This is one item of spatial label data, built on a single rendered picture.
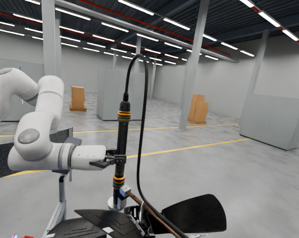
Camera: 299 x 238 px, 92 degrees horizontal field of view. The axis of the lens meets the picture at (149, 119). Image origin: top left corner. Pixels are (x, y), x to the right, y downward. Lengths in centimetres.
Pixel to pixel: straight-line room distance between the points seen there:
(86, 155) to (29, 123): 18
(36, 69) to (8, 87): 553
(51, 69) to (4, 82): 379
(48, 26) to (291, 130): 823
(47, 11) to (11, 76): 404
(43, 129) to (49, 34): 429
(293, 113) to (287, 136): 87
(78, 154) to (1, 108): 50
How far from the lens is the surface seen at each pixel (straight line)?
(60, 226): 84
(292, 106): 740
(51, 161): 54
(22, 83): 88
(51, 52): 467
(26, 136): 50
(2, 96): 89
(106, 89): 650
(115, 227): 48
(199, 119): 857
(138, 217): 71
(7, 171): 242
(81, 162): 51
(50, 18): 480
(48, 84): 76
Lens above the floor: 176
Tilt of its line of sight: 13 degrees down
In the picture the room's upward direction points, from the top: 7 degrees clockwise
